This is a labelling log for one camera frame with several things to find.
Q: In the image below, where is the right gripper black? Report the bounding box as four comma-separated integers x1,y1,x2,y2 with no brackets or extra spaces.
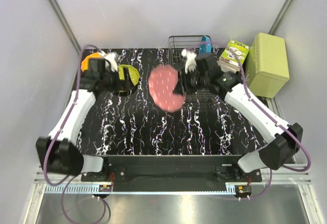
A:
172,66,209,96

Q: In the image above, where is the blue dotted plate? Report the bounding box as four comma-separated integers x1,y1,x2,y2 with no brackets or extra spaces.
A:
199,35,212,54

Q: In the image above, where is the pink dotted plate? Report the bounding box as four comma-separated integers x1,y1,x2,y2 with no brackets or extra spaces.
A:
148,65,185,113

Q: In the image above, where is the black wire dish rack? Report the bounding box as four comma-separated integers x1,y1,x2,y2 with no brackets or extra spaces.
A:
168,35,221,105

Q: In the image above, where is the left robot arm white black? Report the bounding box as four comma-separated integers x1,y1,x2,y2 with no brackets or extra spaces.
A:
36,53,140,181

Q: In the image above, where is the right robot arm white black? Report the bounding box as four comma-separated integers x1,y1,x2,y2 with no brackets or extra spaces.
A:
174,49,303,181

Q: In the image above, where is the green dotted plate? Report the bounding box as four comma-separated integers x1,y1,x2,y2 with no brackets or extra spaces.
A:
118,64,140,86

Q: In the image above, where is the green book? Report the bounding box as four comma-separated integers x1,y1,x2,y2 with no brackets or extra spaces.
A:
218,39,250,73

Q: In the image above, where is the orange dotted plate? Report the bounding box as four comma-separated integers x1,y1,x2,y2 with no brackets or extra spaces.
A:
81,52,102,72

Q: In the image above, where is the light green box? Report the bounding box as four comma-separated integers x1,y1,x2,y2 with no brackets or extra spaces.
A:
246,33,290,99

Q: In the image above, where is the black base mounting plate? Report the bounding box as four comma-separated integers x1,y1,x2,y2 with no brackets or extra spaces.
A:
81,165,262,183

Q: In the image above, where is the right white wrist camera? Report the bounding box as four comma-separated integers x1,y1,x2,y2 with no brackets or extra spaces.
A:
181,49,197,74

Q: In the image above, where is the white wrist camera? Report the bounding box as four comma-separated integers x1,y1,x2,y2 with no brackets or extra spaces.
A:
100,51,119,72
181,49,197,74

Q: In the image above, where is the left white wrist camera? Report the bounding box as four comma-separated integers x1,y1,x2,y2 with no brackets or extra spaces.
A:
100,51,119,72

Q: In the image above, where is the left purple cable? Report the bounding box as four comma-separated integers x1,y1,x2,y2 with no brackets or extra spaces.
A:
43,44,112,221

